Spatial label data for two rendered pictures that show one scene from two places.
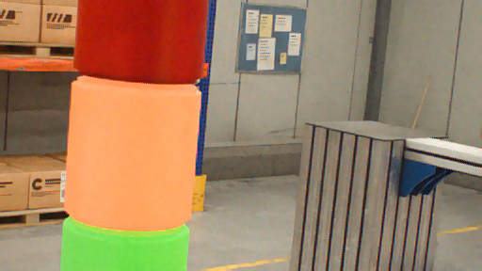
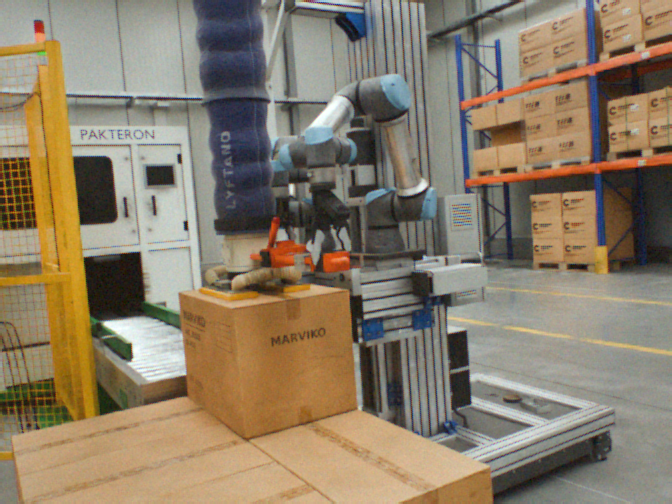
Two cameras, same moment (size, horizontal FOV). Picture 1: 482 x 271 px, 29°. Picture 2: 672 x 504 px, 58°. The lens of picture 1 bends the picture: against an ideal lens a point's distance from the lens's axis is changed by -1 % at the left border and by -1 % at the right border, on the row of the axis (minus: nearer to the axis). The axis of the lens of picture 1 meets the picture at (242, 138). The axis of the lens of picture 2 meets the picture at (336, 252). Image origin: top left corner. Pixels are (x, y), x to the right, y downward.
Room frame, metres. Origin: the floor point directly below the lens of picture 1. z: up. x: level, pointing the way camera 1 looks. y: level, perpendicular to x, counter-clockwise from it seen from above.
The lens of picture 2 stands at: (2.46, -2.91, 1.20)
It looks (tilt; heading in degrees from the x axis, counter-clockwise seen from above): 4 degrees down; 101
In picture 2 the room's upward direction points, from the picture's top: 5 degrees counter-clockwise
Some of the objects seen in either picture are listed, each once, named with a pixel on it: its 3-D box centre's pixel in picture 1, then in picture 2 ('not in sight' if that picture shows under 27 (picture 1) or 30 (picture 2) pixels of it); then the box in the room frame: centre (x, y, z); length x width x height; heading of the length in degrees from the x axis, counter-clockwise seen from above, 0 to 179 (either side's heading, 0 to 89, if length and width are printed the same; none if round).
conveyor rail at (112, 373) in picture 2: not in sight; (96, 358); (0.49, 0.04, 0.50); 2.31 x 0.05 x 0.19; 132
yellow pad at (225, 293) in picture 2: not in sight; (226, 288); (1.68, -0.95, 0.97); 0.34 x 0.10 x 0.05; 130
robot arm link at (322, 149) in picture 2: not in sight; (320, 147); (2.13, -1.33, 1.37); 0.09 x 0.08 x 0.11; 72
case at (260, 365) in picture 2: not in sight; (261, 346); (1.77, -0.89, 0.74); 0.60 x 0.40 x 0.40; 131
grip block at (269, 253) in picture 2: not in sight; (278, 257); (1.91, -1.08, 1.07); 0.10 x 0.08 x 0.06; 40
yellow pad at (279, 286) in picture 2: not in sight; (276, 281); (1.82, -0.83, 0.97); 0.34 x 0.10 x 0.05; 130
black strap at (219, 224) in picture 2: not in sight; (247, 222); (1.75, -0.89, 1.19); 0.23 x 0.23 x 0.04
